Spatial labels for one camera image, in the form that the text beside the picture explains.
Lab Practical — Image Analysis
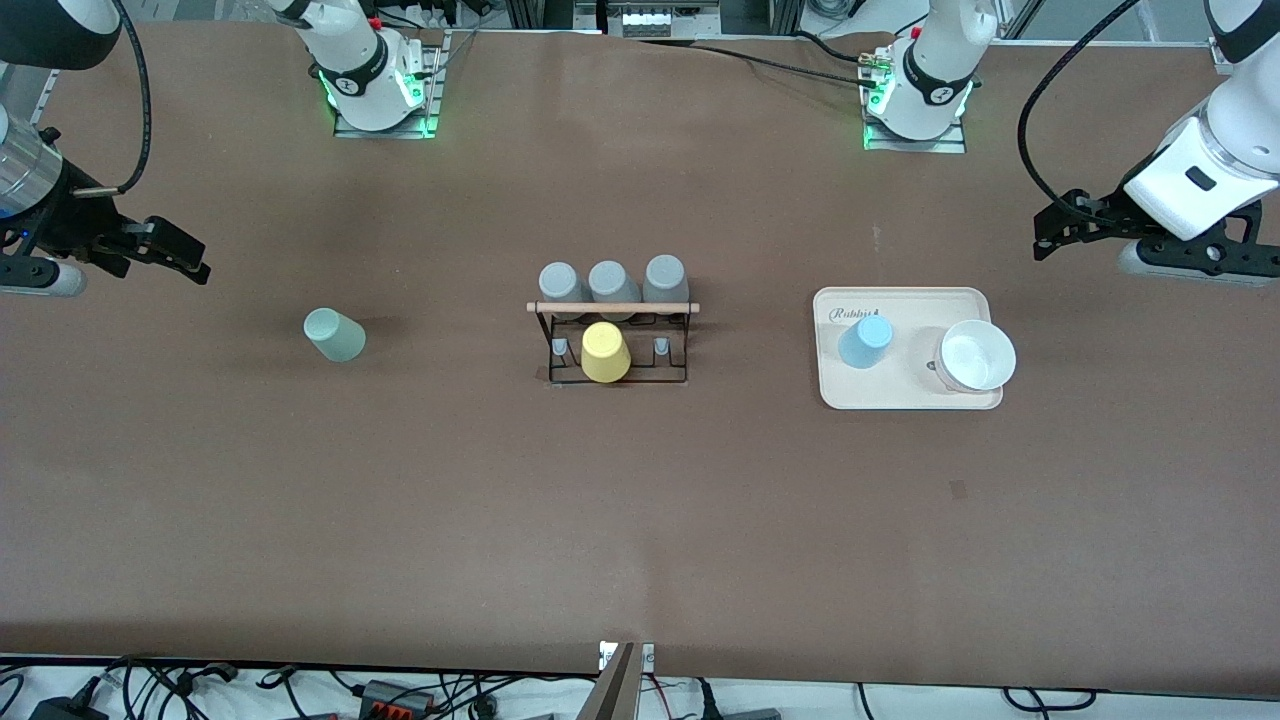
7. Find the yellow cup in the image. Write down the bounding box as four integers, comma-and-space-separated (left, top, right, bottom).
581, 320, 633, 384

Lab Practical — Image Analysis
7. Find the tangled black floor cable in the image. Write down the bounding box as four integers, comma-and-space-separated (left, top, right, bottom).
98, 654, 243, 706

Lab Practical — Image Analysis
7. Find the black wire cup rack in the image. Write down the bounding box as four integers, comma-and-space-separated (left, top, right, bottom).
526, 300, 701, 388

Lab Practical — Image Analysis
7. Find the long black cable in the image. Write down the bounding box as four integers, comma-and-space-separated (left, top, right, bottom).
638, 38, 871, 87

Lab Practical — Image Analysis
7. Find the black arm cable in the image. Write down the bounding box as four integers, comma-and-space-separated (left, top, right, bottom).
1017, 0, 1143, 223
70, 0, 154, 198

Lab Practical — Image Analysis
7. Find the mint green cup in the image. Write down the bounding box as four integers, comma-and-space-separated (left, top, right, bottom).
303, 307, 368, 364

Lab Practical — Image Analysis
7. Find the cream plastic tray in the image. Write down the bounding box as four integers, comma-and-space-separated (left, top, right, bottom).
813, 287, 1005, 412

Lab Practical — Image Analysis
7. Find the metal camera mount pole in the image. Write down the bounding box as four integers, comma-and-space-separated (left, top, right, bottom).
580, 640, 657, 720

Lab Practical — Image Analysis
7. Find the light blue cup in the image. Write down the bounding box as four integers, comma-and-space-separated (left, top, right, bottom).
837, 315, 894, 370

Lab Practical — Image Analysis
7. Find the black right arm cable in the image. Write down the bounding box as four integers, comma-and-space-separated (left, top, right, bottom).
70, 0, 154, 198

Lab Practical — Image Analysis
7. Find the white bowl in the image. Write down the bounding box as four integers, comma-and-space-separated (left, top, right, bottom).
934, 319, 1018, 394

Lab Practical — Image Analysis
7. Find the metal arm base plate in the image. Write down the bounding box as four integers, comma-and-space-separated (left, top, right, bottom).
333, 30, 447, 140
862, 50, 969, 154

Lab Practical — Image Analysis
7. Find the white terminal block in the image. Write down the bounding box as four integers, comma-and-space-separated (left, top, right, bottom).
619, 8, 677, 40

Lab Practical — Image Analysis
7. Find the grey orange connector box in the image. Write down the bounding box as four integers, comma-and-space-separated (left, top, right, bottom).
358, 679, 437, 717

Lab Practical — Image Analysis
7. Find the grey cup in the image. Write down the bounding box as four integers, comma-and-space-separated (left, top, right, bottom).
642, 254, 691, 321
588, 260, 643, 323
538, 262, 587, 323

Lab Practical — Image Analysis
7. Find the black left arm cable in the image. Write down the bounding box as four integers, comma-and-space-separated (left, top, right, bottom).
1017, 0, 1143, 223

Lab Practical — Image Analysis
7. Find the black power adapter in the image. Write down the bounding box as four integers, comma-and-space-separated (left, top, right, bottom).
28, 694, 107, 720

